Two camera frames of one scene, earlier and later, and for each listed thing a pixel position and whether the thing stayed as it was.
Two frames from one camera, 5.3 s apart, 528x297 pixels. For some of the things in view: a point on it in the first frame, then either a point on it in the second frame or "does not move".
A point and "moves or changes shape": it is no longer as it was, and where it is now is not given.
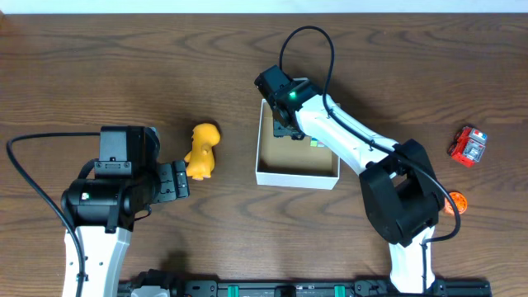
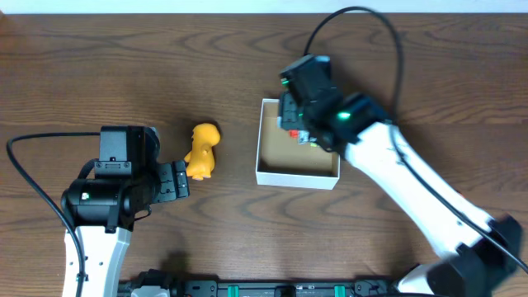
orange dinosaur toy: [200, 160] does not move
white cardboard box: [285, 162] does not move
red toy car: [468, 146] moves or changes shape
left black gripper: [167, 184] does not move
